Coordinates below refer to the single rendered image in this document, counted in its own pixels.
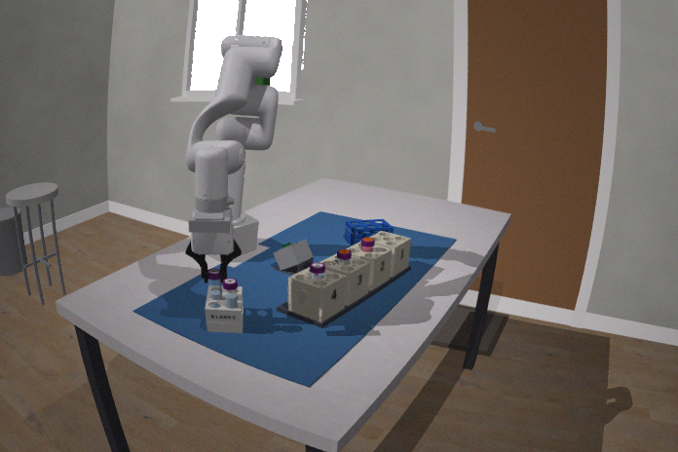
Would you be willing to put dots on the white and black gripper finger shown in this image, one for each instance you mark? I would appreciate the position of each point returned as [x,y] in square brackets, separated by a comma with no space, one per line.
[226,259]
[201,259]

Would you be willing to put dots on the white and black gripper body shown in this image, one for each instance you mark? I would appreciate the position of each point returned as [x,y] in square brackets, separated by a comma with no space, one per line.
[214,243]

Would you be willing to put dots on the blue bench mat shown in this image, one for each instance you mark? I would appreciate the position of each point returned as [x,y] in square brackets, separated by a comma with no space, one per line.
[275,342]

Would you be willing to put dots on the blue tube rack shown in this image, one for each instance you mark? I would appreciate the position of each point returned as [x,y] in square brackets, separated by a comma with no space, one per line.
[350,232]

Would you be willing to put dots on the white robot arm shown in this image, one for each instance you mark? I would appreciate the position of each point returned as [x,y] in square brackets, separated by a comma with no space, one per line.
[233,134]

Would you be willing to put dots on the white tube rack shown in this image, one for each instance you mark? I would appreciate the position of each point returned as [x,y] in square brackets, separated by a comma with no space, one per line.
[222,319]

